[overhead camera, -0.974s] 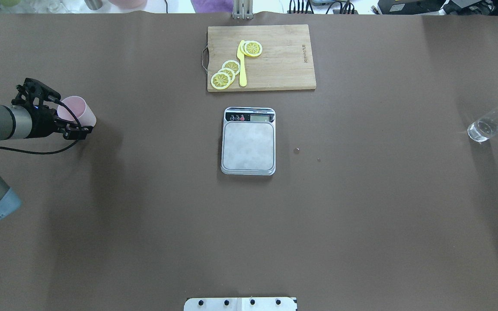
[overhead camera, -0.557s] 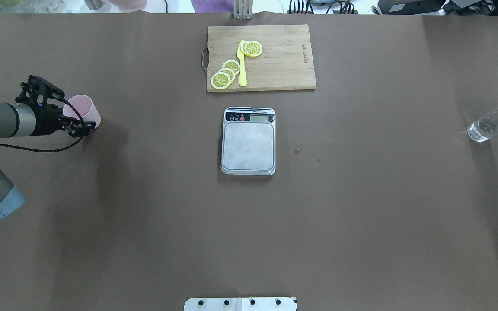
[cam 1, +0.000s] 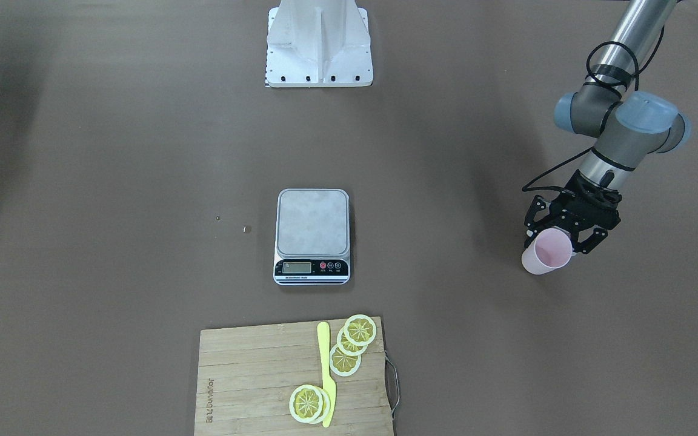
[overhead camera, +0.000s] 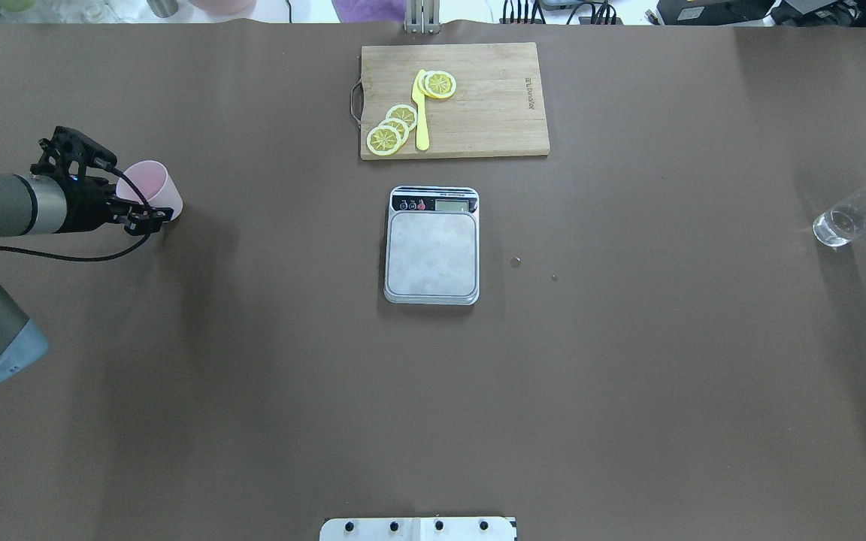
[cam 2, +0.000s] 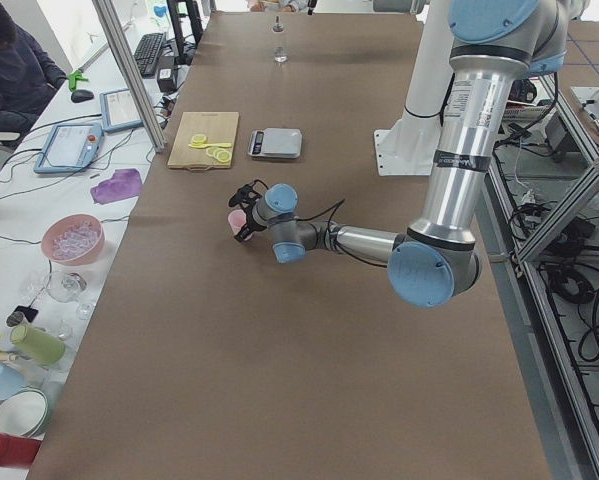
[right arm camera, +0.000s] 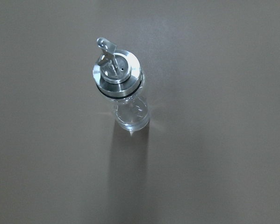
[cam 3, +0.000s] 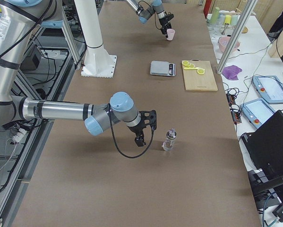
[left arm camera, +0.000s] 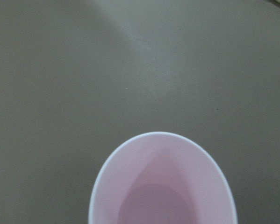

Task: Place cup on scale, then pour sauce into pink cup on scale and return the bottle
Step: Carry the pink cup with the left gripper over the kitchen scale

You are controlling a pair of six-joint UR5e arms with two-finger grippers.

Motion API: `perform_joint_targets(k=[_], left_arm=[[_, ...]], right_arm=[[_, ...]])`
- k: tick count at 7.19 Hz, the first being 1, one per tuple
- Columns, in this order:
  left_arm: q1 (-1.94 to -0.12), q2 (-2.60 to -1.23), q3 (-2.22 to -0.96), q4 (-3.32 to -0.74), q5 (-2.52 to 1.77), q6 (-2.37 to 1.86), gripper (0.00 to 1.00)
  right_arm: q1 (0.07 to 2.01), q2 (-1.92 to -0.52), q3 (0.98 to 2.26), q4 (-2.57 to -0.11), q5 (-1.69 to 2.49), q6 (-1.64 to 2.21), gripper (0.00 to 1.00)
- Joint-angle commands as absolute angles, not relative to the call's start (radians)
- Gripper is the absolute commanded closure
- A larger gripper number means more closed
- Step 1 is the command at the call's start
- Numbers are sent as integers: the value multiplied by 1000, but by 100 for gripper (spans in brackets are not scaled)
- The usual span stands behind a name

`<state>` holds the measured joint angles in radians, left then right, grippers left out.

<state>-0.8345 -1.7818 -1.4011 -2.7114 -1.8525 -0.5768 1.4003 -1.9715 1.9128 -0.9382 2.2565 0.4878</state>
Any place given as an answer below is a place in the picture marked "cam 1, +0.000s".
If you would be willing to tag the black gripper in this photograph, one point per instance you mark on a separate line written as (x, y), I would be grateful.
(569, 211)

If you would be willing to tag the pink plastic cup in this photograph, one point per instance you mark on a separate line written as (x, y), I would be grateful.
(550, 250)

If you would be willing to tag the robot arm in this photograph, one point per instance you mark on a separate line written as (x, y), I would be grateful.
(626, 123)

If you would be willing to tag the digital kitchen scale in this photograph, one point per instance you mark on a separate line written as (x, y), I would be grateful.
(312, 239)

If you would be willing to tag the lemon slice top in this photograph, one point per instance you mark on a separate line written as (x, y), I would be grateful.
(360, 330)

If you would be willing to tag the yellow plastic knife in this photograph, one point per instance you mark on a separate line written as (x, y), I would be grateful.
(328, 384)

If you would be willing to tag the lemon slice under front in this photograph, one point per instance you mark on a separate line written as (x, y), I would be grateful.
(325, 409)

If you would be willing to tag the bamboo cutting board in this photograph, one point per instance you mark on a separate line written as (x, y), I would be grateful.
(247, 374)

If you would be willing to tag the white pedestal base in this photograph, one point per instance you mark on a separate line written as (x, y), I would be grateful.
(318, 44)

